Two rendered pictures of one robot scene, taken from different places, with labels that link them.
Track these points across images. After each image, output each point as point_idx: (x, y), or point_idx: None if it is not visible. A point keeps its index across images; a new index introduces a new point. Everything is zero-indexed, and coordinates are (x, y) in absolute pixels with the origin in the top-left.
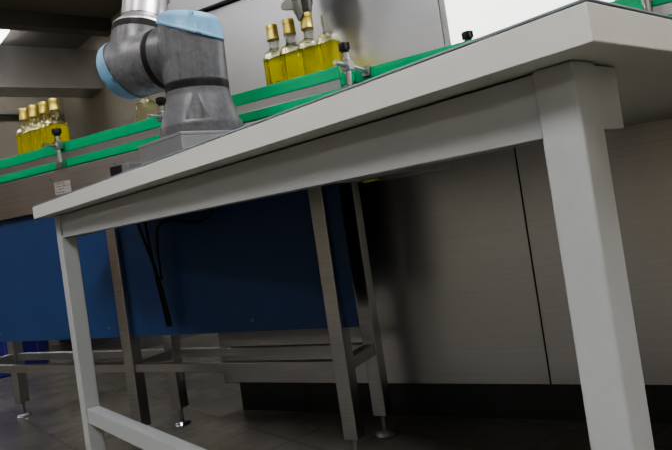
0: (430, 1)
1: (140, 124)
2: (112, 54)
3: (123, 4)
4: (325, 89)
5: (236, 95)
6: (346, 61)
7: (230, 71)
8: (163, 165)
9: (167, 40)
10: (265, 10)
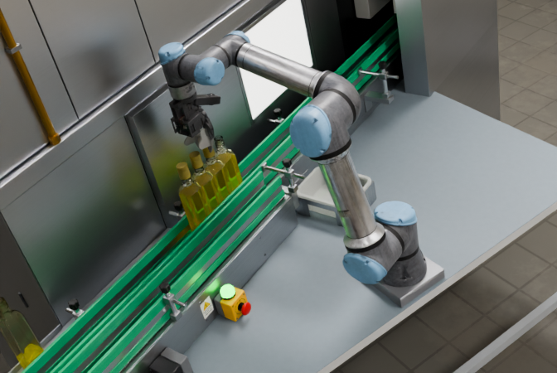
0: (238, 93)
1: (141, 324)
2: (387, 260)
3: (369, 226)
4: (274, 196)
5: (221, 238)
6: (293, 171)
7: (86, 220)
8: (433, 292)
9: (414, 230)
10: (109, 146)
